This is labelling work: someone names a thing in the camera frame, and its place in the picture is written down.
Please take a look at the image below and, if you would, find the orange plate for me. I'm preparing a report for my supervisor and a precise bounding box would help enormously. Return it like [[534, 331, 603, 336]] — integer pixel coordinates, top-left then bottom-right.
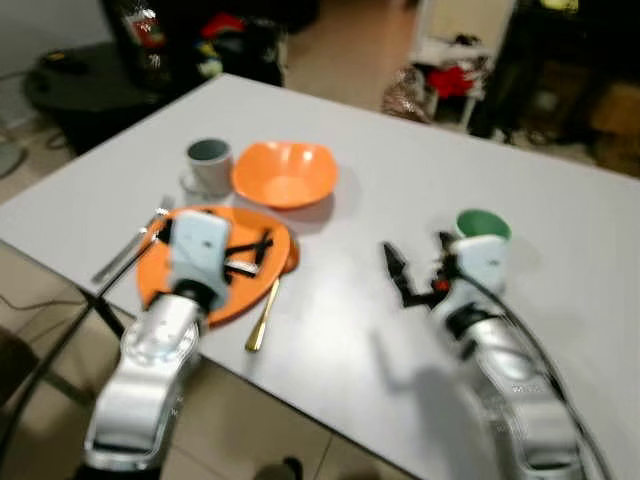
[[135, 205, 300, 328]]

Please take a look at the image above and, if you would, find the green cup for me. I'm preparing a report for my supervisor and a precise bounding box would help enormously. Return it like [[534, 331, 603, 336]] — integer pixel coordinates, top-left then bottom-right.
[[454, 207, 514, 249]]

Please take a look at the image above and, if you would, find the gold spoon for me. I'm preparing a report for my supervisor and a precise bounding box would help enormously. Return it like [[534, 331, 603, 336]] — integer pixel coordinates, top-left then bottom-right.
[[245, 277, 284, 354]]

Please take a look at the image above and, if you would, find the orange bowl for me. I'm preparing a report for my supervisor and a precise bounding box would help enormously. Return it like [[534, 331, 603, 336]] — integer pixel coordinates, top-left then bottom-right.
[[231, 140, 340, 211]]

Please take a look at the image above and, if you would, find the grey mug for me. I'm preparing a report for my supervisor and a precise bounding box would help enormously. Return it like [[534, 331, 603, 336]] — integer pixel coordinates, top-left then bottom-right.
[[180, 137, 235, 201]]

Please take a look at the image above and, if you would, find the leopard print bag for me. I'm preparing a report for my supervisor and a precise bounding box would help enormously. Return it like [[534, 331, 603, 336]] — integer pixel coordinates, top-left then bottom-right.
[[382, 66, 434, 125]]

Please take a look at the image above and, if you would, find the red cloth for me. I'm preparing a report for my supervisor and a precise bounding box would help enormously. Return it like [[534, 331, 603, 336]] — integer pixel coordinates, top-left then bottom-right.
[[431, 64, 483, 99]]

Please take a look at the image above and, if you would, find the white stool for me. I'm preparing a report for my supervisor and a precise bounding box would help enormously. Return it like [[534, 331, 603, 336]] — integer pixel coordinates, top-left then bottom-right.
[[412, 0, 501, 133]]

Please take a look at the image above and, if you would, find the brown cardboard box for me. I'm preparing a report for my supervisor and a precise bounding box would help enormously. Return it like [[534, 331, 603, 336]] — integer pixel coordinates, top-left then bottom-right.
[[588, 82, 640, 176]]

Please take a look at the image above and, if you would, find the black round side table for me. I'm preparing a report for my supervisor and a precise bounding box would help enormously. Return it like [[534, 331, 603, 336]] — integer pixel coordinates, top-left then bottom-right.
[[23, 46, 169, 153]]

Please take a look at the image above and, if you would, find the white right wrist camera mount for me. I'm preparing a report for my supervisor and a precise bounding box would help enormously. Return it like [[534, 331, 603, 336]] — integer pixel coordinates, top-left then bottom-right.
[[453, 235, 507, 302]]

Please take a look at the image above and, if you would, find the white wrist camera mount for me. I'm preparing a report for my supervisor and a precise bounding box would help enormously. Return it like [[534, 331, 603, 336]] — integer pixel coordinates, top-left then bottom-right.
[[169, 211, 230, 287], [453, 235, 507, 302]]

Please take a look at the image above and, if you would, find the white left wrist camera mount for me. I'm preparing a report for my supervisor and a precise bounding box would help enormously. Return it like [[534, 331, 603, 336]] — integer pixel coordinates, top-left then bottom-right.
[[169, 211, 230, 287]]

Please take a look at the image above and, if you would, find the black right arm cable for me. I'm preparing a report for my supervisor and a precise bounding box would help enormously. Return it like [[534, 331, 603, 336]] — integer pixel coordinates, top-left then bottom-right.
[[470, 272, 613, 480]]

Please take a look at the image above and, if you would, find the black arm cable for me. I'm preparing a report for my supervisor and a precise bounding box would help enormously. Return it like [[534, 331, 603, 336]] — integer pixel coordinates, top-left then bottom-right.
[[0, 218, 173, 463], [470, 272, 613, 480]]

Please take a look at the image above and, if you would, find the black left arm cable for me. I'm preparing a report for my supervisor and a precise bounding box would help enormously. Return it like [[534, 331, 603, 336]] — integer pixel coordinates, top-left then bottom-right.
[[0, 218, 173, 463]]

